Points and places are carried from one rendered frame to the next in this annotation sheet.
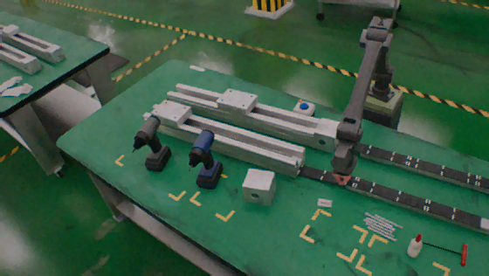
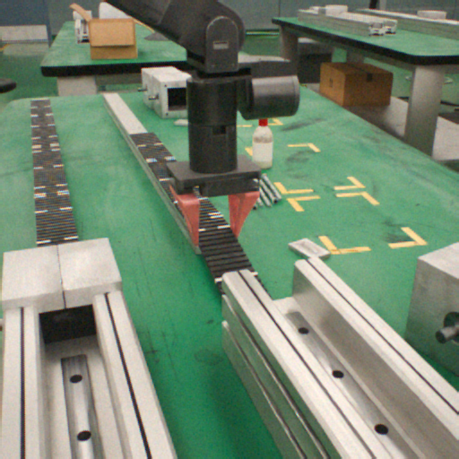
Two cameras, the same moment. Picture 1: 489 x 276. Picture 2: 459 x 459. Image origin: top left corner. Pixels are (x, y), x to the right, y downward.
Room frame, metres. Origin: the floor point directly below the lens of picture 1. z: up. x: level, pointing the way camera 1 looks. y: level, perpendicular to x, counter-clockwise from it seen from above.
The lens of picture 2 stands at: (1.39, 0.03, 1.11)
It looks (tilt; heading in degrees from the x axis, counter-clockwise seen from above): 26 degrees down; 215
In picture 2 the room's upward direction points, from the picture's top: straight up
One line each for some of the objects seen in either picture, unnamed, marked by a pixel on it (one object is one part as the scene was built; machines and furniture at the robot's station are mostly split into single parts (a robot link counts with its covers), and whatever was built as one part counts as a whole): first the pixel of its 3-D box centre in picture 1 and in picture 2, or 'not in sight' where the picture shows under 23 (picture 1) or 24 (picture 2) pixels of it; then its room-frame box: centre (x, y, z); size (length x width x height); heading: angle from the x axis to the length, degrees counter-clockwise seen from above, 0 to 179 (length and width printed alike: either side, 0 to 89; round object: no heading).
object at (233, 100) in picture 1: (237, 104); not in sight; (1.38, 0.01, 0.87); 0.16 x 0.11 x 0.07; 54
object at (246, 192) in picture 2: (343, 174); (223, 205); (0.88, -0.34, 0.85); 0.07 x 0.07 x 0.09; 54
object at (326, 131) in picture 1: (328, 134); (53, 311); (1.13, -0.35, 0.83); 0.12 x 0.09 x 0.10; 144
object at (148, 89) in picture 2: not in sight; (158, 88); (0.25, -1.02, 0.83); 0.11 x 0.10 x 0.10; 145
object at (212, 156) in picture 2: (346, 158); (212, 151); (0.89, -0.35, 0.92); 0.10 x 0.07 x 0.07; 144
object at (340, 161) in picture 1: (345, 148); (244, 67); (0.85, -0.33, 1.02); 0.12 x 0.09 x 0.12; 145
